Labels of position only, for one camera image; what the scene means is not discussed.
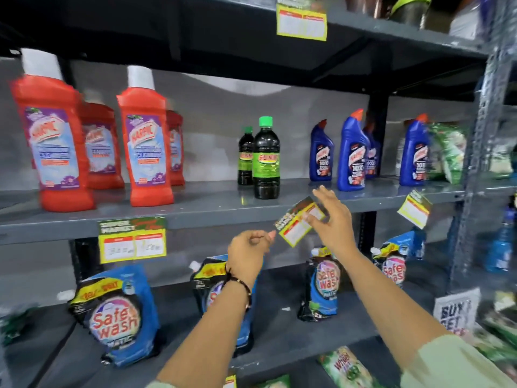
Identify yellow shelf price tag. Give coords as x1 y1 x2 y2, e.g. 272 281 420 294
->
98 216 167 265
397 190 433 230
276 0 328 42
274 196 327 248

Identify person's left hand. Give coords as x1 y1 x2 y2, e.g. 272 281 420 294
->
227 229 277 286

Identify large black bottle green cap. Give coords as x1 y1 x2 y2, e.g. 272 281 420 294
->
252 116 281 200

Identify black beaded wrist bracelet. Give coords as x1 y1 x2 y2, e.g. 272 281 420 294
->
224 266 253 312

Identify light green sleeve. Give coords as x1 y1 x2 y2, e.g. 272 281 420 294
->
400 334 517 388

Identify pile of green packets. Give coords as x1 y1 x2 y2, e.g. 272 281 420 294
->
472 291 517 381

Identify blue spray bottle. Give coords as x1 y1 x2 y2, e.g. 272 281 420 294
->
485 206 517 273

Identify blue toilet cleaner bottle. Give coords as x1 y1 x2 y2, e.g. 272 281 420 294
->
337 109 367 192
399 114 430 187
363 124 381 179
309 119 335 182

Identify green detergent powder packet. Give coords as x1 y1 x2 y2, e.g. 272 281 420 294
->
318 346 381 388

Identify blue detergent refill pouch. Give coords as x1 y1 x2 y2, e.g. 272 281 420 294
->
68 264 162 368
190 254 260 357
298 246 342 323
370 230 427 288

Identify person's left forearm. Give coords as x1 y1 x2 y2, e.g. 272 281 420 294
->
155 275 259 388

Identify small black bottle green cap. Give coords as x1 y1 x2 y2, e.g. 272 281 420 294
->
237 126 255 186

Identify grey metal shelf rack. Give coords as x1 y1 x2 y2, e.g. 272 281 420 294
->
0 0 517 388

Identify white plastic packet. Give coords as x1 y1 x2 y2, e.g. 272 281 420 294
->
449 0 496 40

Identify white offer sign card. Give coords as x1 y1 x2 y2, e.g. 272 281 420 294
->
433 287 481 337

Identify person's right hand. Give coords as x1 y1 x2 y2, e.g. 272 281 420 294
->
306 186 358 255

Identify grey perforated metal upright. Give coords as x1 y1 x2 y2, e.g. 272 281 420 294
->
448 0 517 293

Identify red cleaner bottle white cap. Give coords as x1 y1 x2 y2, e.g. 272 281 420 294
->
166 110 186 186
10 48 96 213
116 65 174 207
79 91 125 190

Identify steel container yellow lid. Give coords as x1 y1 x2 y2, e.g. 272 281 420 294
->
389 0 433 29

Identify dark green packet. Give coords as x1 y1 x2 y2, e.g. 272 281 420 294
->
0 305 38 346

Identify person's right forearm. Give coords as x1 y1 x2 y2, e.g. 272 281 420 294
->
339 246 453 370

